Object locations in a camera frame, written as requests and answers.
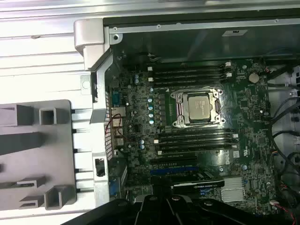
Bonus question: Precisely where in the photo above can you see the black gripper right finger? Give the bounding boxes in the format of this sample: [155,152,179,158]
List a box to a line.
[162,176,300,225]

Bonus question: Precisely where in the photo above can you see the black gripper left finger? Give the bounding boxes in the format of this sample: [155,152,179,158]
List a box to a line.
[62,176,168,225]

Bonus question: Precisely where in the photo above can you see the green RAM stick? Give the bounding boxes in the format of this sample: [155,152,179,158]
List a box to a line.
[161,145,236,159]

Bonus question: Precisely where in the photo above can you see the RAM slot white latches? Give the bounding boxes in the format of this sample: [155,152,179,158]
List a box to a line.
[153,133,238,144]
[147,61,233,72]
[157,143,238,156]
[148,72,233,83]

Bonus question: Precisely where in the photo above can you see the RAM slot black latches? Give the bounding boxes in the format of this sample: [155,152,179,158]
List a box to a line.
[152,67,233,77]
[152,78,227,87]
[160,127,235,139]
[160,138,235,150]

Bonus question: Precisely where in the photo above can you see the black graphics card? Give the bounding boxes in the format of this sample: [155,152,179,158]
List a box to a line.
[164,175,225,200]

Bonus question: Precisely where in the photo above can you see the blue expansion slot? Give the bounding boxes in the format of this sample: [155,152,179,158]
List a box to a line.
[149,166,200,176]

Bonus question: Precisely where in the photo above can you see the blue VGA port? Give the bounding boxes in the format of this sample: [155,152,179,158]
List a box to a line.
[108,178,119,197]

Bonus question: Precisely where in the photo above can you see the black expansion slot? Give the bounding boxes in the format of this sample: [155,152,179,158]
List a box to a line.
[150,158,198,165]

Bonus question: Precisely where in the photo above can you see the silver chipset heatsink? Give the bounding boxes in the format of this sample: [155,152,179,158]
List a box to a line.
[221,177,246,203]

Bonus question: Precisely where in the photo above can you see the metal socket cover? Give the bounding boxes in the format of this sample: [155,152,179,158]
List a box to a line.
[177,91,221,125]

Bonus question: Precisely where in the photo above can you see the silver CPU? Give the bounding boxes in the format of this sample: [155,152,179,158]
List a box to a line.
[188,95,211,120]

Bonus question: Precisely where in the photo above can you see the grey parts rack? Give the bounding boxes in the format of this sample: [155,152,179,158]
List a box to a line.
[0,99,78,210]

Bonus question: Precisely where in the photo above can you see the CPU socket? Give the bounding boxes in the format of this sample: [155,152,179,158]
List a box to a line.
[170,88,227,128]

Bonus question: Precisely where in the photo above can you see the green motherboard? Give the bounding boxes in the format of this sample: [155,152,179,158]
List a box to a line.
[109,57,276,215]

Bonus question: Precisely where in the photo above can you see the black and silver PC case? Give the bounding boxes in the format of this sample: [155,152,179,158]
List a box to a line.
[74,13,300,225]

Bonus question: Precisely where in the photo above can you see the white case wall sticker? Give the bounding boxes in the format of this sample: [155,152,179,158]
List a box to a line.
[221,29,248,38]

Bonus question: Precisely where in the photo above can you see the silver case corner handle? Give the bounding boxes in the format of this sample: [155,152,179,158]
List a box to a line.
[74,18,111,71]

